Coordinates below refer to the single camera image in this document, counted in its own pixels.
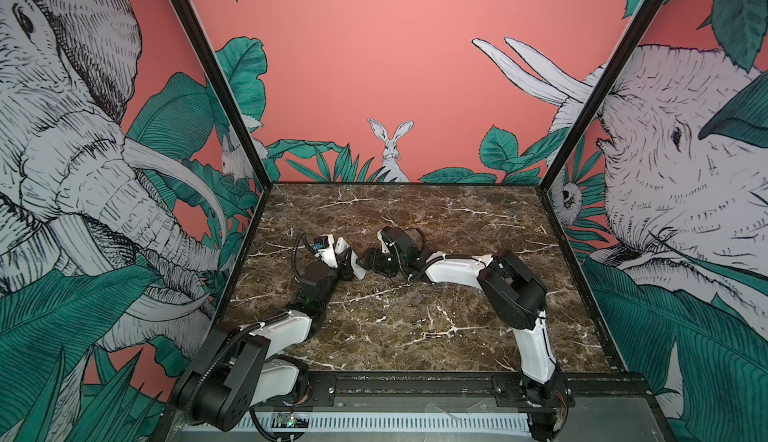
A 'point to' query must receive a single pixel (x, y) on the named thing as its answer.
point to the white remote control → (358, 268)
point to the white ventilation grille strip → (408, 422)
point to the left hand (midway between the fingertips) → (351, 246)
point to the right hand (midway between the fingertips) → (356, 263)
